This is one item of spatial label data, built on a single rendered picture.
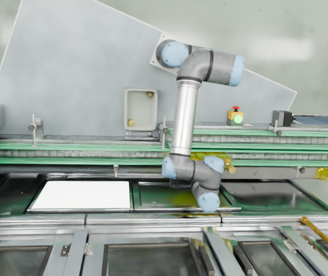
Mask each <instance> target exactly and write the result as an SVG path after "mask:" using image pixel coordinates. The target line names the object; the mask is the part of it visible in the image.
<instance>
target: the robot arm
mask: <svg viewBox="0 0 328 276"><path fill-rule="evenodd" d="M156 59H157V61H158V63H159V64H160V65H161V66H163V67H165V68H175V67H179V70H178V72H177V76H176V84H177V85H178V90H177V99H176V107H175V116H174V125H173V130H172V138H171V147H170V155H169V157H165V158H164V159H163V163H162V175H163V176H164V177H167V178H170V187H171V188H175V189H182V190H187V191H192V193H193V195H194V197H195V199H196V201H197V202H198V205H199V207H200V208H201V209H202V210H203V211H205V212H214V211H216V210H217V209H218V207H219V205H220V200H219V197H218V192H219V187H220V182H221V177H222V174H223V167H224V162H223V160H222V159H220V158H217V157H213V156H206V157H205V158H204V160H203V162H201V161H197V160H190V156H191V148H192V139H193V130H194V121H195V112H196V106H197V97H198V89H199V88H200V87H201V85H202V81H203V82H209V83H215V84H222V85H228V86H230V87H237V86H238V85H239V84H240V82H241V79H242V77H243V73H244V68H245V59H244V58H243V57H242V56H239V55H233V54H227V53H223V52H217V51H216V50H215V49H212V48H204V47H199V46H195V45H189V44H183V43H181V42H178V41H176V40H173V39H167V40H164V41H162V42H161V43H160V44H159V45H158V46H157V49H156Z"/></svg>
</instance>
